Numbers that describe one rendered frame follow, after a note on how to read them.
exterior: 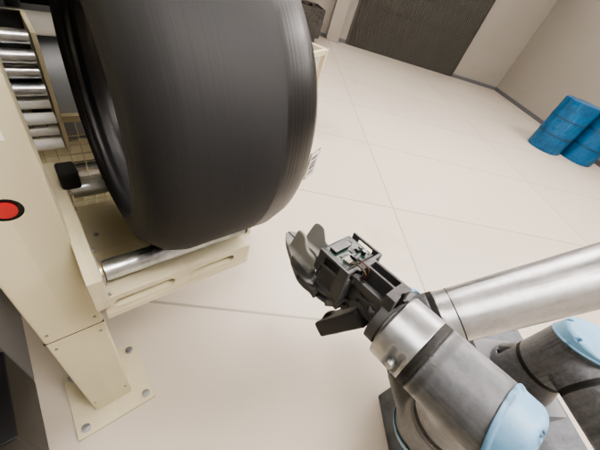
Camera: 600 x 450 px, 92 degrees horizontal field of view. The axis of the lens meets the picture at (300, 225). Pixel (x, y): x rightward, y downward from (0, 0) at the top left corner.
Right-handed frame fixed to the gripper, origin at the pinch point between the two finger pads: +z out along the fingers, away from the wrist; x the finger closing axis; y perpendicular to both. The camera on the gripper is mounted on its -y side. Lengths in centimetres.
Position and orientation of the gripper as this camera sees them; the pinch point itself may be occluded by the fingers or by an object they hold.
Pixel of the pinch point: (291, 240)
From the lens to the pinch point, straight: 49.4
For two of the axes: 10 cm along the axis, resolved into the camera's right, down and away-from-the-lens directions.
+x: -7.6, 2.9, -5.9
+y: 1.8, -7.7, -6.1
